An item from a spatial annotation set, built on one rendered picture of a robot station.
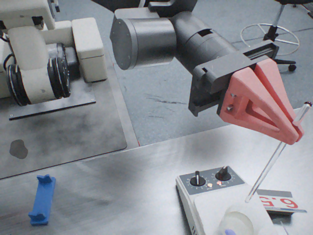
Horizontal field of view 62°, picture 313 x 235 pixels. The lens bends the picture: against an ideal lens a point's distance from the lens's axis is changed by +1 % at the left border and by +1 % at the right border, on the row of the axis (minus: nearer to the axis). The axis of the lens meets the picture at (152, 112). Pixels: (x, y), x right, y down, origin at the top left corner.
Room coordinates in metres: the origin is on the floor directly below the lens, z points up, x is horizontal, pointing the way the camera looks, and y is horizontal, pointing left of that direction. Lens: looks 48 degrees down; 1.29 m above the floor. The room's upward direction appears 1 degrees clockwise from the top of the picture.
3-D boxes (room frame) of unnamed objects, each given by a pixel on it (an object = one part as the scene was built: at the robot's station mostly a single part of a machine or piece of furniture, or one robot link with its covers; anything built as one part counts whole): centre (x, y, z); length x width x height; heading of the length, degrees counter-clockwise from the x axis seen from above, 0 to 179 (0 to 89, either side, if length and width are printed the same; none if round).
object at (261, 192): (0.23, -0.26, 0.77); 0.09 x 0.06 x 0.04; 86
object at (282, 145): (0.15, -0.13, 1.04); 0.01 x 0.01 x 0.20; 27
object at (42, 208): (0.23, 0.23, 0.77); 0.10 x 0.03 x 0.04; 6
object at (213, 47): (0.25, -0.08, 1.10); 0.10 x 0.07 x 0.07; 118
